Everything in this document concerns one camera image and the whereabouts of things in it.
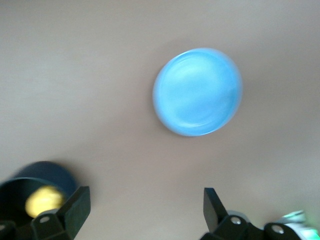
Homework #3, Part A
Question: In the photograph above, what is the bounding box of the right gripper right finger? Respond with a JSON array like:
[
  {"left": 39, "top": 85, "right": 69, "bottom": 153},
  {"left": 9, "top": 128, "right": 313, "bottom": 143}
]
[{"left": 199, "top": 187, "right": 301, "bottom": 240}]

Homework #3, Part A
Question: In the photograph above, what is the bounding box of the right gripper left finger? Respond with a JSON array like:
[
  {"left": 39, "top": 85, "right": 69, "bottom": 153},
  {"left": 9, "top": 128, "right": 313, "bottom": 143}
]
[{"left": 0, "top": 186, "right": 91, "bottom": 240}]

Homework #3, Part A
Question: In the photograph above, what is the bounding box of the yellow potato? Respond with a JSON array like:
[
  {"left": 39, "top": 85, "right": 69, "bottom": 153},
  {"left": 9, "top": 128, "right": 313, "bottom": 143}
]
[{"left": 24, "top": 186, "right": 66, "bottom": 218}]

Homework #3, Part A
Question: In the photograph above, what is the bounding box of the blue round plate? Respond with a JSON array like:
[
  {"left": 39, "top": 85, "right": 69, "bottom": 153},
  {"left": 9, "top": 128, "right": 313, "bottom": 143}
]
[{"left": 151, "top": 47, "right": 244, "bottom": 138}]

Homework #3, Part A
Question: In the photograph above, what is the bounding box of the brown table cover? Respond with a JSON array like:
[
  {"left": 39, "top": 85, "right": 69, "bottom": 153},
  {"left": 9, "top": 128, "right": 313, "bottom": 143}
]
[{"left": 0, "top": 0, "right": 320, "bottom": 240}]

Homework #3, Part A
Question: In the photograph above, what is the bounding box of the black pot blue handle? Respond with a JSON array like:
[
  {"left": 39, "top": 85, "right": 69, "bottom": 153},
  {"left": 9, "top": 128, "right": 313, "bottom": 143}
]
[{"left": 0, "top": 161, "right": 78, "bottom": 227}]

